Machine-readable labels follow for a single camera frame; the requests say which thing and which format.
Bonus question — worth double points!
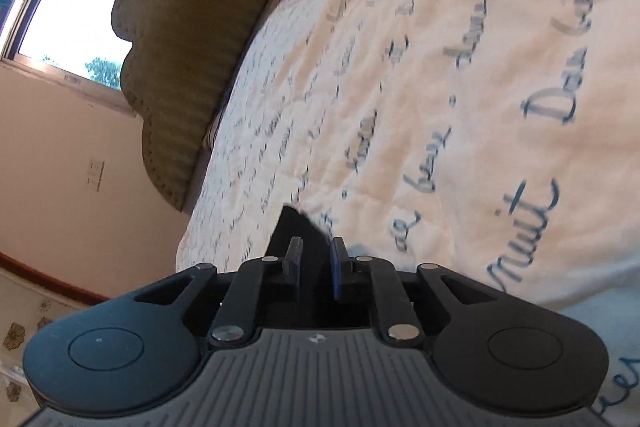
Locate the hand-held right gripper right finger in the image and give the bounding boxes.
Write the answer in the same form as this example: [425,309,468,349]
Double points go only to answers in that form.
[329,236,496,345]

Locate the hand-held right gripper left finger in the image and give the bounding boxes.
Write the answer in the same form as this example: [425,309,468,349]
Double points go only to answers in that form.
[132,236,305,346]

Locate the black pants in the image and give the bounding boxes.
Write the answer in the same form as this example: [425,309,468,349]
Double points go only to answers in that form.
[264,205,335,269]

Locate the white script-print bedspread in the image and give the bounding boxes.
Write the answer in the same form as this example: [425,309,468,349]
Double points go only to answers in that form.
[175,0,640,427]

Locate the olive upholstered headboard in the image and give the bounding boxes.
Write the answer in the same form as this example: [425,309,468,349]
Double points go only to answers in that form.
[111,0,327,214]

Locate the red-brown wooden trim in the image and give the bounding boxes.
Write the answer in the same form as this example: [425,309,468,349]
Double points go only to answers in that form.
[0,251,109,308]

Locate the window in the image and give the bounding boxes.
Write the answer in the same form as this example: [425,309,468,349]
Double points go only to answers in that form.
[0,0,168,118]

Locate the wall light switch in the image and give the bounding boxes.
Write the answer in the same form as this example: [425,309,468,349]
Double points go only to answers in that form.
[85,159,106,193]

